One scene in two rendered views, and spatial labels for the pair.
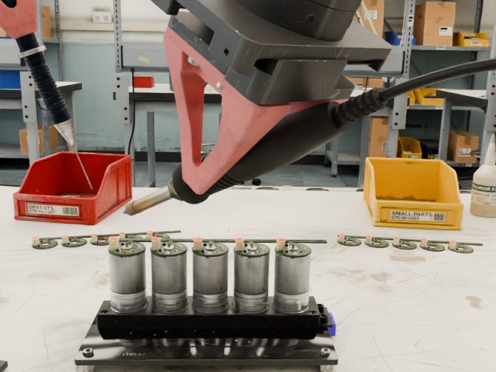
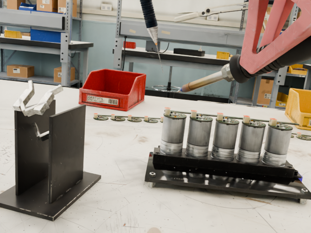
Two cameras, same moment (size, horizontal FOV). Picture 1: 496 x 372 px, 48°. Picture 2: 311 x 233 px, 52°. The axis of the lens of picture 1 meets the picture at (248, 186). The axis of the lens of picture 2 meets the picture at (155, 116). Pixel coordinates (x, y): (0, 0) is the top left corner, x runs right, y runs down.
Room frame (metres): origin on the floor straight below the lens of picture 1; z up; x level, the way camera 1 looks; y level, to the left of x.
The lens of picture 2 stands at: (0.02, 0.08, 0.89)
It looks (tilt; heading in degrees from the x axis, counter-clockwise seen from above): 14 degrees down; 4
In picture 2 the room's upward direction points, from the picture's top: 6 degrees clockwise
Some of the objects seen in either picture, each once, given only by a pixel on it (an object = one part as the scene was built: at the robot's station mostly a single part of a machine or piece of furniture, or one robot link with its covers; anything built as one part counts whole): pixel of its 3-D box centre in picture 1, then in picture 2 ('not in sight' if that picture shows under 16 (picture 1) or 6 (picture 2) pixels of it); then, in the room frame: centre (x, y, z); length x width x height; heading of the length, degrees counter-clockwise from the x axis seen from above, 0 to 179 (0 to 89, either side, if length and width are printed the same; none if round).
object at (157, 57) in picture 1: (262, 61); (202, 38); (2.62, -0.06, 0.90); 1.30 x 0.06 x 0.12; 90
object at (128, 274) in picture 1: (128, 282); (172, 136); (0.35, 0.08, 0.79); 0.02 x 0.02 x 0.05
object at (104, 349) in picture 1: (209, 337); (222, 176); (0.33, 0.02, 0.76); 0.16 x 0.07 x 0.01; 92
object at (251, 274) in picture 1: (251, 282); (250, 144); (0.35, 0.00, 0.79); 0.02 x 0.02 x 0.05
